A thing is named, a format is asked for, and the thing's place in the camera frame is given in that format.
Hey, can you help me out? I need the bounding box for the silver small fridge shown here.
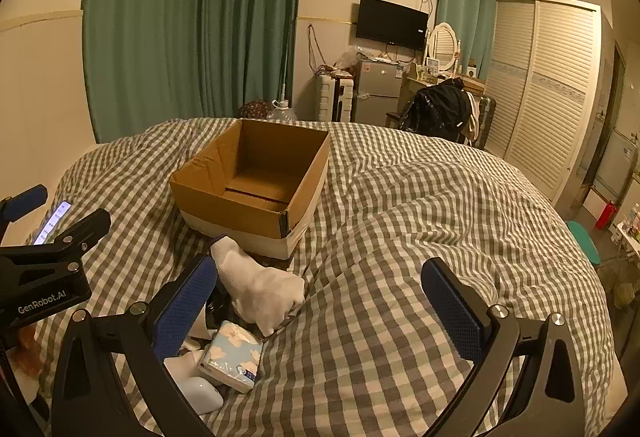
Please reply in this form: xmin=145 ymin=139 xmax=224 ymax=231
xmin=352 ymin=59 xmax=405 ymax=124

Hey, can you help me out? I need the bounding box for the white louvred wardrobe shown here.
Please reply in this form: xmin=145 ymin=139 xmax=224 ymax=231
xmin=482 ymin=0 xmax=603 ymax=202

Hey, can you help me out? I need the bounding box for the narrow green curtain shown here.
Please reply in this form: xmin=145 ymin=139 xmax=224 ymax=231
xmin=436 ymin=0 xmax=498 ymax=80

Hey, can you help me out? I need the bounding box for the teal stool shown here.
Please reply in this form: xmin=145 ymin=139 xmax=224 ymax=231
xmin=565 ymin=219 xmax=603 ymax=268

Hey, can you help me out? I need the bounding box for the grey checked blanket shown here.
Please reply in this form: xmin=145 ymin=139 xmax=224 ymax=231
xmin=30 ymin=117 xmax=628 ymax=437

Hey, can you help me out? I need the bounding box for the smartphone with lit screen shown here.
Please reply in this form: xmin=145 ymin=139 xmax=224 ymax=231
xmin=34 ymin=201 xmax=72 ymax=246

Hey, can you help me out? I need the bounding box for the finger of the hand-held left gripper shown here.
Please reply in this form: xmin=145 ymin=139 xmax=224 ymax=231
xmin=50 ymin=209 xmax=112 ymax=268
xmin=0 ymin=185 xmax=49 ymax=238

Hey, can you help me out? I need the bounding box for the brown cardboard box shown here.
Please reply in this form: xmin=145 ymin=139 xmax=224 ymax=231
xmin=169 ymin=118 xmax=332 ymax=261

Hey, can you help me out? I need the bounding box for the white suitcase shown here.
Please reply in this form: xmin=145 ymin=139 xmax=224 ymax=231
xmin=315 ymin=73 xmax=355 ymax=122

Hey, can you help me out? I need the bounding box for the light blue tissue pack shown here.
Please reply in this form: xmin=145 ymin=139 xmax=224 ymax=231
xmin=197 ymin=320 xmax=264 ymax=394

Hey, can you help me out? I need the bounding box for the clear water jug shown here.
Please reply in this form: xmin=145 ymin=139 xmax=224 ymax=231
xmin=265 ymin=99 xmax=298 ymax=122

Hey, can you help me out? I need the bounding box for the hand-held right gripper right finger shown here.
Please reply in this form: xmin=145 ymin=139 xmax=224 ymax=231
xmin=420 ymin=257 xmax=586 ymax=437

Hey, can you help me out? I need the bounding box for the white oval vanity mirror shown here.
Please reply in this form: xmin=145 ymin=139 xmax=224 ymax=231
xmin=427 ymin=22 xmax=460 ymax=72

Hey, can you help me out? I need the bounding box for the wide green curtain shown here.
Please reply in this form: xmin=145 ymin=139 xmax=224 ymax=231
xmin=82 ymin=0 xmax=307 ymax=144

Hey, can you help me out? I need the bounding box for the black wall television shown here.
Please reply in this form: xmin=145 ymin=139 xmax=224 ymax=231
xmin=356 ymin=0 xmax=430 ymax=51

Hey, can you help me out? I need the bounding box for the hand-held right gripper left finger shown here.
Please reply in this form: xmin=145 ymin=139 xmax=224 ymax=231
xmin=50 ymin=253 xmax=221 ymax=437

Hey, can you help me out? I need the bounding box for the white garment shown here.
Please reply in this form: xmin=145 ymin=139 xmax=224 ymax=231
xmin=462 ymin=92 xmax=481 ymax=140

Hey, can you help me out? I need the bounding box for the red fire extinguisher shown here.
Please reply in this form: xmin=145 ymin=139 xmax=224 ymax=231
xmin=594 ymin=200 xmax=617 ymax=231

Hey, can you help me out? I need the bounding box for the white plastic item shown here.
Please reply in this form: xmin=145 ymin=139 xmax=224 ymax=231
xmin=164 ymin=349 xmax=223 ymax=415

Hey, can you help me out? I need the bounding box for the wooden dressing table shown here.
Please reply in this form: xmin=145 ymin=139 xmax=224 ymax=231
xmin=405 ymin=72 xmax=486 ymax=98

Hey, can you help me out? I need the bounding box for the white side table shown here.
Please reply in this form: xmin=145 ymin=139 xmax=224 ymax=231
xmin=615 ymin=207 xmax=640 ymax=263

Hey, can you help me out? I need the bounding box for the dark suitcase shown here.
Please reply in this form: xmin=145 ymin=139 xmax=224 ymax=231
xmin=470 ymin=94 xmax=497 ymax=150

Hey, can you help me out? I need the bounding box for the clear plastic bag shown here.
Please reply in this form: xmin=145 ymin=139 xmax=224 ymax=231
xmin=334 ymin=45 xmax=371 ymax=70

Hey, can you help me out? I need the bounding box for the white sock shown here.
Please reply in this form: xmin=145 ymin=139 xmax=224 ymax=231
xmin=209 ymin=234 xmax=307 ymax=337

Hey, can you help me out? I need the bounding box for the black jacket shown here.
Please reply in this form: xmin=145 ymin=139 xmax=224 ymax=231
xmin=400 ymin=78 xmax=476 ymax=142

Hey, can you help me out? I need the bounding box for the red patterned bag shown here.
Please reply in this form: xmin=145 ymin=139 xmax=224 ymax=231
xmin=239 ymin=100 xmax=271 ymax=120

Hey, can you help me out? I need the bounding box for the orange fabric item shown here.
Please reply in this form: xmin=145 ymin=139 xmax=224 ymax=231
xmin=10 ymin=322 xmax=43 ymax=378

